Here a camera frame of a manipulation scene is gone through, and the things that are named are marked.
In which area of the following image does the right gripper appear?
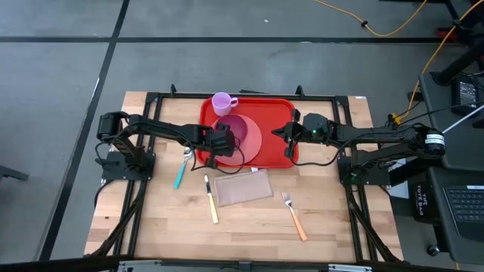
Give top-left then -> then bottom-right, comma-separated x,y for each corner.
271,108 -> 333,159

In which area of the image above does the pink-red plastic bowl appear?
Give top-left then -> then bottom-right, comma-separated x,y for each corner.
215,114 -> 250,143

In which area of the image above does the salmon pink plate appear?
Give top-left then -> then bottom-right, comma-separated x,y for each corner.
209,113 -> 263,167

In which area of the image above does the light pink plastic mug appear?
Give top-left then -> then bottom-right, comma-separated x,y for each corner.
211,91 -> 240,118

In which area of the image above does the spoon with teal handle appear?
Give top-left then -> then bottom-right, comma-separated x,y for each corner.
172,146 -> 194,190

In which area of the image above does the beige cloth napkin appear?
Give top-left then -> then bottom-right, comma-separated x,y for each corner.
213,168 -> 275,208

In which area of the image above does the knife with cream handle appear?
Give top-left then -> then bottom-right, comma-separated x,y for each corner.
203,174 -> 220,225

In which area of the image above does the fork with orange handle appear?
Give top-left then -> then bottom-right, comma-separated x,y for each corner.
281,191 -> 309,242

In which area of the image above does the red plastic tray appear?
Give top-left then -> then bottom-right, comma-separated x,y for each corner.
196,97 -> 300,170

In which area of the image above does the silver aluminium bar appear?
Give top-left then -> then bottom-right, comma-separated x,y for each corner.
116,258 -> 374,272

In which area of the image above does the black tote bag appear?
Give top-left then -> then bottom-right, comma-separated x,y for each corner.
410,181 -> 436,224

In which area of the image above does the dark grey desk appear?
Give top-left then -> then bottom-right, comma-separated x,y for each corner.
417,71 -> 484,265

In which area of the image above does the black power adapter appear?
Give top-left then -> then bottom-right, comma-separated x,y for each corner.
451,73 -> 482,117

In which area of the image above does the black stand leg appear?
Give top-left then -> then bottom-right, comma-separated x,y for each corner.
430,0 -> 484,88

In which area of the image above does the dark laptop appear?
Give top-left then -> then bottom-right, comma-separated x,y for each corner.
442,184 -> 484,243

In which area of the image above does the black chair leg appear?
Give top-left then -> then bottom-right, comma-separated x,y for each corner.
0,164 -> 29,182

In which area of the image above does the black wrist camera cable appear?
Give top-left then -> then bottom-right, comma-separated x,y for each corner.
290,141 -> 364,168
191,135 -> 247,175

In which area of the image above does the black aluminium table frame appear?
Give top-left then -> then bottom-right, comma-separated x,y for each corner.
85,83 -> 404,265

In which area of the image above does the yellow looping floor cord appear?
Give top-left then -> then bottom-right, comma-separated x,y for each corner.
313,0 -> 429,38

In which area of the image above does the yellow hanging power cord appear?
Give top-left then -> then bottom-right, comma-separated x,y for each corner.
391,0 -> 484,125

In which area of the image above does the white cable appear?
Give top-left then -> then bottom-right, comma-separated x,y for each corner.
441,112 -> 484,134

